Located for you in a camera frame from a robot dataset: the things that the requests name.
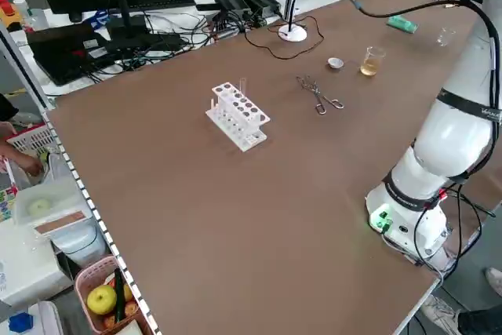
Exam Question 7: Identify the white desk lamp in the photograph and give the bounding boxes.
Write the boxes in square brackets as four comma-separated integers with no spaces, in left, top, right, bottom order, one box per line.
[277,0,343,42]

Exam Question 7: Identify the small glass beaker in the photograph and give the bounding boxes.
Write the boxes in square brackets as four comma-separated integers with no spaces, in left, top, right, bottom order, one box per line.
[436,27,457,47]

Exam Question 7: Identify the yellow green apple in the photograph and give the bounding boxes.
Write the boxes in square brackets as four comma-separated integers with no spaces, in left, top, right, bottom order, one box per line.
[86,285,118,316]

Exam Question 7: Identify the metal crucible tongs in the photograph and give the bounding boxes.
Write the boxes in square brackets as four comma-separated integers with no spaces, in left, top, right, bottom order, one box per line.
[296,75,345,116]

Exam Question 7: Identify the green folded cloth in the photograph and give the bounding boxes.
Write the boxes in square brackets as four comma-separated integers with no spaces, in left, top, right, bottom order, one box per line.
[386,15,418,34]

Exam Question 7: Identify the clear plastic storage box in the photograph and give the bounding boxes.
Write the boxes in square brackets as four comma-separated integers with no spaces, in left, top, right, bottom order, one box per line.
[14,180,93,234]

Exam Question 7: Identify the black keyboard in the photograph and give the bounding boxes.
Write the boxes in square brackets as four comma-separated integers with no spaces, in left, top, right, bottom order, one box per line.
[127,0,196,13]

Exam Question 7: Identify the black laptop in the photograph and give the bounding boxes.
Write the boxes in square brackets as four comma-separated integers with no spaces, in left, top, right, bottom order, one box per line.
[27,23,118,87]

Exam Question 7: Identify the person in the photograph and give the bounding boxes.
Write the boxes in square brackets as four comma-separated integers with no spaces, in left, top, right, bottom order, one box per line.
[421,267,502,335]

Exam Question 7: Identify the black lamp cable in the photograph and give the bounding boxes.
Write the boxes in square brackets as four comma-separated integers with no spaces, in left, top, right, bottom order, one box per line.
[243,16,325,60]

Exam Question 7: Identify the glass beaker yellow liquid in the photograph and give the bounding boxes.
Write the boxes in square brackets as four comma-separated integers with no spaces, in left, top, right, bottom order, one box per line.
[359,46,387,77]

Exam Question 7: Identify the white foam box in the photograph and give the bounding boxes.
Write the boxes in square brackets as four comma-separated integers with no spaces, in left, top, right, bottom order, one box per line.
[0,220,75,308]

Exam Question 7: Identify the dark green cucumber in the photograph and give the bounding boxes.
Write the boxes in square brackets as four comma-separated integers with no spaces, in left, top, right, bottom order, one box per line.
[112,267,127,325]

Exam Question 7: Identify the white basket red rim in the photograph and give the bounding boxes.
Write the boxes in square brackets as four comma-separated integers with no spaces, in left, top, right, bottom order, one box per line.
[0,122,64,191]

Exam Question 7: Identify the pink plastic basket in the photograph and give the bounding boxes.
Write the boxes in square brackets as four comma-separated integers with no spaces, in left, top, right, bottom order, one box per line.
[74,255,156,335]

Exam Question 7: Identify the clear glass test tube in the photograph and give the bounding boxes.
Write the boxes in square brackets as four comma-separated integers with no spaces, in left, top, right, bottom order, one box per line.
[238,77,249,116]

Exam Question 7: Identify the aluminium table edge rail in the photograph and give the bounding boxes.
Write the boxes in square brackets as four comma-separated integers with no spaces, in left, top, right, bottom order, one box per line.
[0,23,164,335]

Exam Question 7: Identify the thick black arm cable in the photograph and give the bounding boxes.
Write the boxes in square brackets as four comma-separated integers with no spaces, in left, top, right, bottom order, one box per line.
[386,0,502,124]

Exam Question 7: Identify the white test tube rack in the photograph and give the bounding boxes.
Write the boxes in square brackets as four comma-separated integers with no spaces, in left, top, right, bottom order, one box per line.
[205,82,271,153]

